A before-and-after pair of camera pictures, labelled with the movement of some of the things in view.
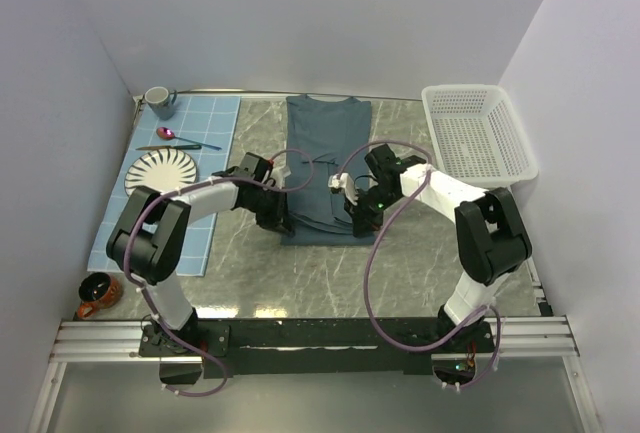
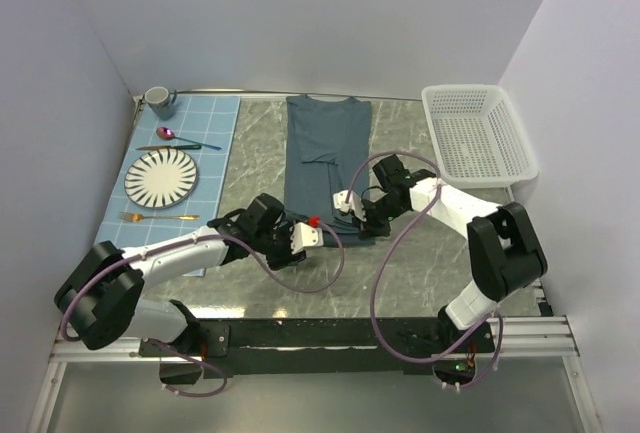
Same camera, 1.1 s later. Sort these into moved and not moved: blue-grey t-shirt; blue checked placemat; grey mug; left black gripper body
Moved: left black gripper body
Not moved: grey mug; blue-grey t-shirt; blue checked placemat
